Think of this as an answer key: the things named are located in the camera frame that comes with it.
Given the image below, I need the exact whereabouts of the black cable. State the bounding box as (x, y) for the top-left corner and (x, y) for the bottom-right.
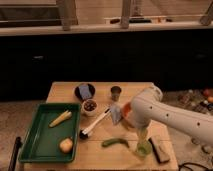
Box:
(178, 161), (213, 171)

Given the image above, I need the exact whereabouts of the black chair back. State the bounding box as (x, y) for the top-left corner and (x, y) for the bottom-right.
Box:
(8, 137), (22, 171)

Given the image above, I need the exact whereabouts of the green plastic cup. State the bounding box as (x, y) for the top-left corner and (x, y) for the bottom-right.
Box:
(136, 140), (152, 157)

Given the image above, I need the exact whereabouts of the yellow potato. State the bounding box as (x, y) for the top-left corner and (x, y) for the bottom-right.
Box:
(59, 138), (73, 153)

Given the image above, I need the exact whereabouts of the green plastic tray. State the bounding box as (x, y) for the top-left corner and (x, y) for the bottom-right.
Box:
(19, 103), (80, 163)

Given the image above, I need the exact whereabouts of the black plate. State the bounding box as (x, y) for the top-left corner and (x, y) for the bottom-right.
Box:
(74, 83), (95, 101)

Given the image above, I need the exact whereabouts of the white bowl with nuts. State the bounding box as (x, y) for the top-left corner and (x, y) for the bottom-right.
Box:
(82, 99), (97, 116)

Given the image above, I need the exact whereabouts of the small metal cup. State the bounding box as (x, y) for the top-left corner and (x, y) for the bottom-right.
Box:
(111, 86), (122, 101)

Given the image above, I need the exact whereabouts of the grey blue cloth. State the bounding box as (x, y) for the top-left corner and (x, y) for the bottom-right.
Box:
(110, 104), (122, 125)

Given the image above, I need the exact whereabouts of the red bowl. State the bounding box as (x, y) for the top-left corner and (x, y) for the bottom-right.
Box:
(121, 103), (132, 126)

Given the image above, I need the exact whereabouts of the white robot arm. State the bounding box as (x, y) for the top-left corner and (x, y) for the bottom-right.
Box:
(130, 85), (213, 147)

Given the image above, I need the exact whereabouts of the yellow corn cob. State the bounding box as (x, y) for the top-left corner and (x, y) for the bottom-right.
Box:
(49, 111), (72, 128)

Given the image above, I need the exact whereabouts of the blue sponge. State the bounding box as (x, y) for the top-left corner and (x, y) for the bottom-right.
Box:
(79, 84), (92, 100)

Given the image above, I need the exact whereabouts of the green pepper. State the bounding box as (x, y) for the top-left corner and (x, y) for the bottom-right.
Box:
(101, 138), (129, 148)

